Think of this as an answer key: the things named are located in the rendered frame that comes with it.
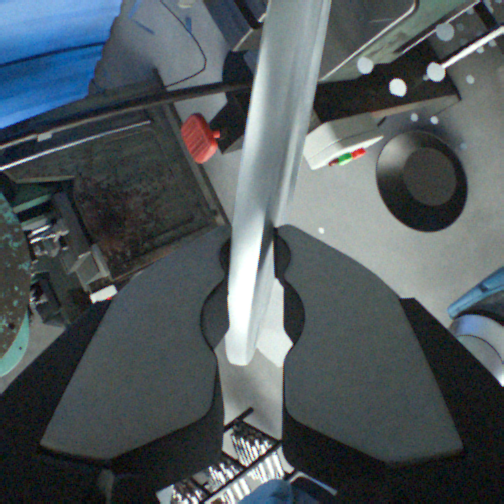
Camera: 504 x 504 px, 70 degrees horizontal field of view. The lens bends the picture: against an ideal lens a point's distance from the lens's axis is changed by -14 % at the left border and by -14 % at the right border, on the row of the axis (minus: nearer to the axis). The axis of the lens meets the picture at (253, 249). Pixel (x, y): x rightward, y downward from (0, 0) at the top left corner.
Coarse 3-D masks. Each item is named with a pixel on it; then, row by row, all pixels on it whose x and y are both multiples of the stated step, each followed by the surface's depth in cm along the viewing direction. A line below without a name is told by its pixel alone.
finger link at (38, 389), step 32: (96, 320) 8; (64, 352) 7; (32, 384) 6; (64, 384) 6; (0, 416) 6; (32, 416) 6; (0, 448) 5; (32, 448) 5; (0, 480) 5; (32, 480) 5; (64, 480) 5; (96, 480) 5
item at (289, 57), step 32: (288, 0) 7; (320, 0) 12; (288, 32) 8; (320, 32) 24; (256, 64) 8; (288, 64) 8; (256, 96) 8; (288, 96) 8; (256, 128) 8; (288, 128) 10; (256, 160) 9; (288, 160) 13; (256, 192) 9; (288, 192) 25; (256, 224) 10; (256, 256) 10; (256, 288) 11; (256, 320) 15
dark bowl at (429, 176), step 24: (408, 144) 111; (432, 144) 106; (384, 168) 119; (408, 168) 117; (432, 168) 111; (456, 168) 103; (384, 192) 121; (408, 192) 120; (432, 192) 114; (456, 192) 107; (408, 216) 119; (432, 216) 114; (456, 216) 105
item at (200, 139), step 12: (192, 120) 60; (204, 120) 59; (192, 132) 61; (204, 132) 59; (216, 132) 63; (192, 144) 62; (204, 144) 60; (216, 144) 60; (192, 156) 63; (204, 156) 61
